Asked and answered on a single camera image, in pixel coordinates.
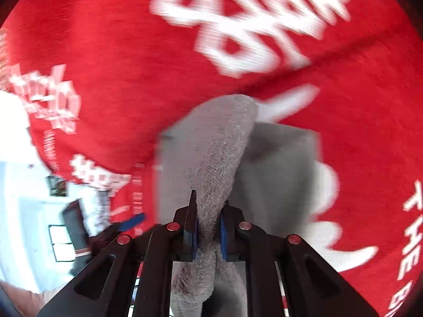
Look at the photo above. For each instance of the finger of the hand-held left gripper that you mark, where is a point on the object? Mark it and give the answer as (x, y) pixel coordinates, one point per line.
(132, 222)

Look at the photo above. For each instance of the grey knit sweater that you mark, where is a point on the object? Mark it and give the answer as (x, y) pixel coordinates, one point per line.
(214, 158)

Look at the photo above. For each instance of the dark framed window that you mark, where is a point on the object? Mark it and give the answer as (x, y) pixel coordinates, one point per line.
(62, 242)

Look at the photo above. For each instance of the red printed blanket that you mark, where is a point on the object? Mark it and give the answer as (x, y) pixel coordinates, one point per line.
(115, 72)

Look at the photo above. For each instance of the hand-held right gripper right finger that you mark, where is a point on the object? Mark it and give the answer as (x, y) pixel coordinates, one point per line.
(223, 237)

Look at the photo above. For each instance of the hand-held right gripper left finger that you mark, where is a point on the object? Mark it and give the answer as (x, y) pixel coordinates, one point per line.
(194, 237)

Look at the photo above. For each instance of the person's left forearm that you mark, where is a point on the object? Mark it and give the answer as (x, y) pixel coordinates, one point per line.
(23, 297)

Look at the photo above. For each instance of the wall picture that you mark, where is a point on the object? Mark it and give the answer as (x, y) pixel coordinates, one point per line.
(58, 185)

